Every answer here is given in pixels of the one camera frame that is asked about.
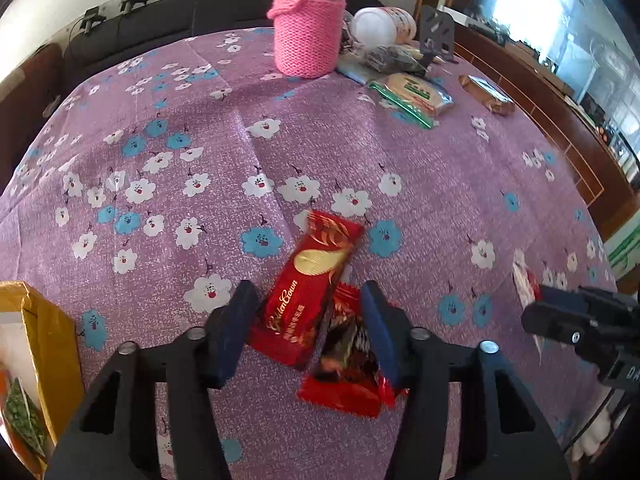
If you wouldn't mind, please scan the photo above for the white gloved right hand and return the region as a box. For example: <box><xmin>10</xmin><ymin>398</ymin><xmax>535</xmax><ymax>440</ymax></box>
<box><xmin>570</xmin><ymin>403</ymin><xmax>615</xmax><ymax>463</ymax></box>

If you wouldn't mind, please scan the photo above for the red brown sugar candy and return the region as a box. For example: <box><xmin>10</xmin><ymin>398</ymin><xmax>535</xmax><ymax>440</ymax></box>
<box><xmin>297</xmin><ymin>283</ymin><xmax>409</xmax><ymax>418</ymax></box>

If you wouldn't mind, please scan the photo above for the black leather sofa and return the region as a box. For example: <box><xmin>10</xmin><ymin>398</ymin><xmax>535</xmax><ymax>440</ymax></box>
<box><xmin>62</xmin><ymin>0</ymin><xmax>379</xmax><ymax>86</ymax></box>

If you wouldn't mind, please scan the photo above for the dark tea bag packet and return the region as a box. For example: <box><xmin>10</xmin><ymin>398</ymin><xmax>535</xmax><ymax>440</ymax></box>
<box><xmin>363</xmin><ymin>46</ymin><xmax>426</xmax><ymax>77</ymax></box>

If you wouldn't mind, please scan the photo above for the round cracker packet green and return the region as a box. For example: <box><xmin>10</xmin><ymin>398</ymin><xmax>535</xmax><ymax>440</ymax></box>
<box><xmin>368</xmin><ymin>73</ymin><xmax>454</xmax><ymax>129</ymax></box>

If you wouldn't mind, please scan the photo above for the green candy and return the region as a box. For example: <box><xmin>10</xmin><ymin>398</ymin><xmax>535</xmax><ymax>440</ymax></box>
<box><xmin>4</xmin><ymin>378</ymin><xmax>47</xmax><ymax>457</ymax></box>

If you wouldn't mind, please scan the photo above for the black phone stand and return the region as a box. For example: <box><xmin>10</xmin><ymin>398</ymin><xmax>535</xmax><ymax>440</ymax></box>
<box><xmin>419</xmin><ymin>6</ymin><xmax>456</xmax><ymax>67</ymax></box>

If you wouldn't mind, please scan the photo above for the television screen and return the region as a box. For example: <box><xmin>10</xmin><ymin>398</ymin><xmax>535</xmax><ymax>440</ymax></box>
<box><xmin>452</xmin><ymin>0</ymin><xmax>639</xmax><ymax>136</ymax></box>

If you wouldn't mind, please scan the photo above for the maroon armchair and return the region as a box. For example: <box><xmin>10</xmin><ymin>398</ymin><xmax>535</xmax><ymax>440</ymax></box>
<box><xmin>0</xmin><ymin>44</ymin><xmax>63</xmax><ymax>190</ymax></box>

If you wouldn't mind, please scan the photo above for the purple floral tablecloth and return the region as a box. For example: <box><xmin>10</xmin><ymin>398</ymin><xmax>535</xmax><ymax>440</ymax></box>
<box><xmin>0</xmin><ymin>27</ymin><xmax>618</xmax><ymax>480</ymax></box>

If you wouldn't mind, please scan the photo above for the wooden tv cabinet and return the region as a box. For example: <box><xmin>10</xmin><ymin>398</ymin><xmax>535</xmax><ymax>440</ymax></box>
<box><xmin>414</xmin><ymin>0</ymin><xmax>639</xmax><ymax>238</ymax></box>

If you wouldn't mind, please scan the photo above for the brown snack bar packet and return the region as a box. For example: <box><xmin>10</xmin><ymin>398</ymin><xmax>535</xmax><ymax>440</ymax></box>
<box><xmin>459</xmin><ymin>75</ymin><xmax>515</xmax><ymax>117</ymax></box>

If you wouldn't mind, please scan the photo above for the white red candy sachet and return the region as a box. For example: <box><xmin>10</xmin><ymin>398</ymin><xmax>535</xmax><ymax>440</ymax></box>
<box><xmin>510</xmin><ymin>249</ymin><xmax>547</xmax><ymax>361</ymax></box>

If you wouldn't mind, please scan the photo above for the red golden crown wafer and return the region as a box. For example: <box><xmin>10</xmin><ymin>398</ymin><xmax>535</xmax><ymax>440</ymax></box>
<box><xmin>248</xmin><ymin>209</ymin><xmax>363</xmax><ymax>370</ymax></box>

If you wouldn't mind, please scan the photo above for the pink knit-sleeved bottle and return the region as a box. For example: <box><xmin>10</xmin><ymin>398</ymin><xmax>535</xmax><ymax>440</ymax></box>
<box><xmin>267</xmin><ymin>0</ymin><xmax>346</xmax><ymax>79</ymax></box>

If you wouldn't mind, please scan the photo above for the white plastic jar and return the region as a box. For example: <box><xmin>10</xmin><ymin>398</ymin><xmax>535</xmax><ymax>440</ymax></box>
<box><xmin>350</xmin><ymin>6</ymin><xmax>416</xmax><ymax>48</ymax></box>

